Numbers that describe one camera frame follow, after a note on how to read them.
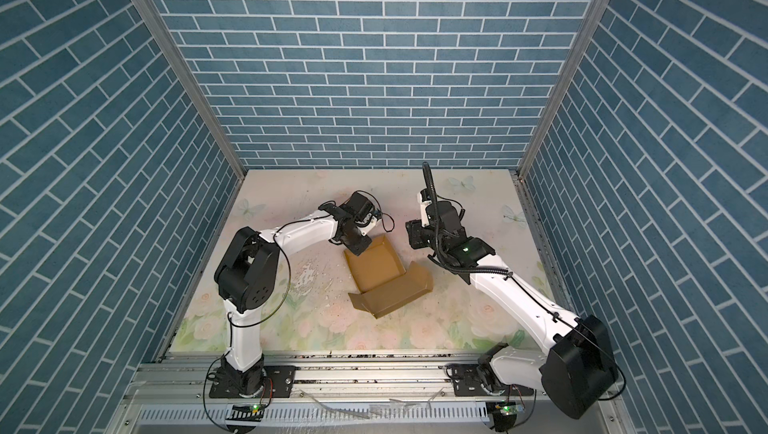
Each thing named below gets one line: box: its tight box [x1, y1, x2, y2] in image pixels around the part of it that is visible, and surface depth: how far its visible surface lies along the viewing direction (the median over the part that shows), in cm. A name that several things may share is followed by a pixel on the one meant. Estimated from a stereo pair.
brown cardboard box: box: [344, 235, 434, 319], surface depth 91 cm
